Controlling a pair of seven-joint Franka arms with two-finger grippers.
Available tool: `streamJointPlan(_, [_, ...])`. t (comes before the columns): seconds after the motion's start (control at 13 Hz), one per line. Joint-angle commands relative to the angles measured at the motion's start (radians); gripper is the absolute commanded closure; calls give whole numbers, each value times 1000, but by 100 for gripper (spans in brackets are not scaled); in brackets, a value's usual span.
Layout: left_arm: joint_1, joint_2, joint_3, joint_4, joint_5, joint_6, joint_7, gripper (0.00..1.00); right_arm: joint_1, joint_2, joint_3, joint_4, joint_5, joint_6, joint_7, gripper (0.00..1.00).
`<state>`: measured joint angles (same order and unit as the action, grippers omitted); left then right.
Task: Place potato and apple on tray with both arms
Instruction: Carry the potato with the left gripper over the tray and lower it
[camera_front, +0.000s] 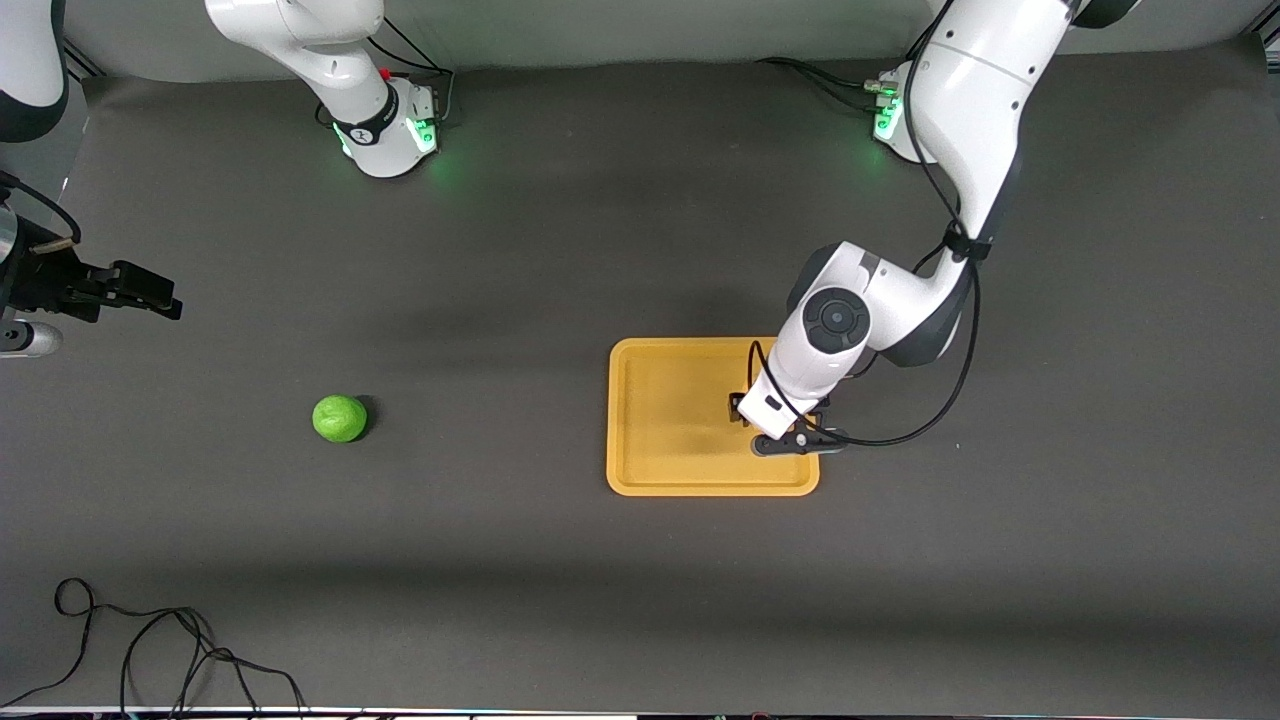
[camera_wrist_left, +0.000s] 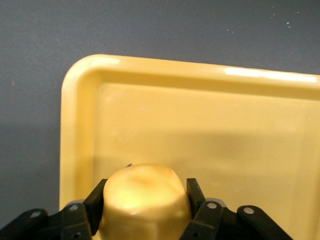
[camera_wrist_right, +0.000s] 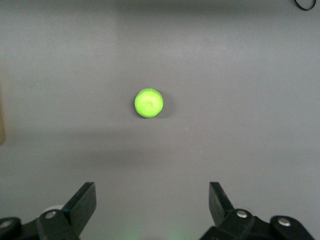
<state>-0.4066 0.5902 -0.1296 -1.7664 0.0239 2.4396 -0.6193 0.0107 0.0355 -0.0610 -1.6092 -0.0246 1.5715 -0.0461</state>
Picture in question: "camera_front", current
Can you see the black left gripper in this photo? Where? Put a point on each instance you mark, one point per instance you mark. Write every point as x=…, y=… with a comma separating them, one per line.
x=742, y=409

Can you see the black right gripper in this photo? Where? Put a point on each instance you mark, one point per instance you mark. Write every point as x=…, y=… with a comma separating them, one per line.
x=42, y=281

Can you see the green apple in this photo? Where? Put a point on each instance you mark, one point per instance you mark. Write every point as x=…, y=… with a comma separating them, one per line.
x=339, y=418

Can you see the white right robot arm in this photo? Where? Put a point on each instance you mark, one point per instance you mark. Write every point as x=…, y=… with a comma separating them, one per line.
x=330, y=60

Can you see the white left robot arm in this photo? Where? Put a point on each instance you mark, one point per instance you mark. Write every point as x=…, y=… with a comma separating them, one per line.
x=990, y=80

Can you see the orange plastic tray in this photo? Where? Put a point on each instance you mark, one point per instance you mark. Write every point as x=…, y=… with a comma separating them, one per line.
x=670, y=420

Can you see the dark grey table mat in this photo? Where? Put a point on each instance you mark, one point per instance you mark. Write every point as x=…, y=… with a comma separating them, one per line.
x=600, y=600

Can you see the black aluminium frame rail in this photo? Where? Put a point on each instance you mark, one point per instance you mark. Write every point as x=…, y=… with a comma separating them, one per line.
x=1270, y=38
x=78, y=62

